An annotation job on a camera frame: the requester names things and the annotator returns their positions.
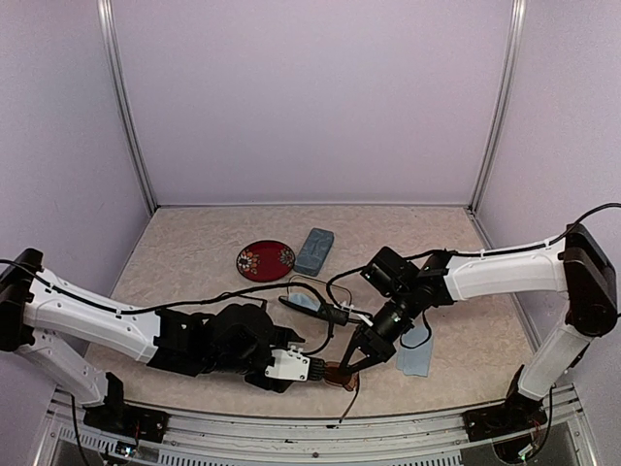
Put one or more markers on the light blue cleaning cloth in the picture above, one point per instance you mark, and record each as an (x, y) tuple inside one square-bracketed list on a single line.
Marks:
[(304, 301)]

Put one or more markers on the red floral plate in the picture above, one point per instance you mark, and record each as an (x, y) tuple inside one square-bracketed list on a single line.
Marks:
[(265, 261)]

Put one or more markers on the right metal corner post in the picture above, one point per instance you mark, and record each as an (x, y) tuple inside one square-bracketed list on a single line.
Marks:
[(511, 55)]

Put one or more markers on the brown tinted sunglasses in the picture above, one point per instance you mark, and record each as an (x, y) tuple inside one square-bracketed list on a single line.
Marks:
[(348, 382)]

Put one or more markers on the folded blue cloth pouch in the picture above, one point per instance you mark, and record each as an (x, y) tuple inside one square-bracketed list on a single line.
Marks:
[(414, 359)]

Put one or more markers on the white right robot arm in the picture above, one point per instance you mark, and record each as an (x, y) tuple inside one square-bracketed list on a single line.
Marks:
[(572, 264)]

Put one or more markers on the left metal corner post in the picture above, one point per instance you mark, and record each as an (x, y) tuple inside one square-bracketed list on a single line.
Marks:
[(105, 11)]

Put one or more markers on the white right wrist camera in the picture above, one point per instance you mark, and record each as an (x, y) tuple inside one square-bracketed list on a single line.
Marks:
[(351, 313)]

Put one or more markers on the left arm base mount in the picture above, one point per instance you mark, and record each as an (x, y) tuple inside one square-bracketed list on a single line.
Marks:
[(114, 415)]

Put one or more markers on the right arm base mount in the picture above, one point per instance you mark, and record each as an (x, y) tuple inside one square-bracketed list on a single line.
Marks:
[(516, 413)]

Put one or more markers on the black glasses case beige lining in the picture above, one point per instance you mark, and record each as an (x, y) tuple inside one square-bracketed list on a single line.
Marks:
[(342, 294)]

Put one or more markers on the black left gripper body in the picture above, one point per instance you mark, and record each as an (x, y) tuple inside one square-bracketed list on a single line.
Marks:
[(281, 336)]

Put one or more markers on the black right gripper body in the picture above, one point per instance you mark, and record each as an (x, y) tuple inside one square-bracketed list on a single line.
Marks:
[(374, 341)]

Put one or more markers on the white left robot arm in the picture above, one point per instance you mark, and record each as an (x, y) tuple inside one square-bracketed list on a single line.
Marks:
[(38, 309)]

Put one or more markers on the metal corner post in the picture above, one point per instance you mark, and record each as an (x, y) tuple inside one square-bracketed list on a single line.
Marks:
[(511, 55), (105, 11)]

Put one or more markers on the blue-grey hard glasses case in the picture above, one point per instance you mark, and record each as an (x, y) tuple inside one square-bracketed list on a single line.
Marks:
[(314, 251)]

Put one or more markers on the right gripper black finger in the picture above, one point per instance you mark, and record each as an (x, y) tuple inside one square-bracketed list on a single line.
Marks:
[(357, 343), (377, 356)]

